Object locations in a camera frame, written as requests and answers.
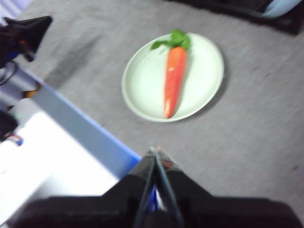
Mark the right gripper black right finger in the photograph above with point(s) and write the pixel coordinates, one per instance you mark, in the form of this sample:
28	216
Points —
213	211

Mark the blue plate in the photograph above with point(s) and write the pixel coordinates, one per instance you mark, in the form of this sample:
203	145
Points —
278	8

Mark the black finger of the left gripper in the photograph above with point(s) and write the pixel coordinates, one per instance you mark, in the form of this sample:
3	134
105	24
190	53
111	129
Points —
33	31

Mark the orange carrot with green leaves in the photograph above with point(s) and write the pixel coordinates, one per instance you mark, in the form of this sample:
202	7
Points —
174	76

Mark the black plate rack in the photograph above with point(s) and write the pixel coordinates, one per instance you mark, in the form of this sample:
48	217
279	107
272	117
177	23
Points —
237	7

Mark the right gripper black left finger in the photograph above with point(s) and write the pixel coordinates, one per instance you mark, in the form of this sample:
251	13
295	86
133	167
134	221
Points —
95	211

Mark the green plate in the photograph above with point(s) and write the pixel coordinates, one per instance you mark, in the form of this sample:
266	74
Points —
147	78

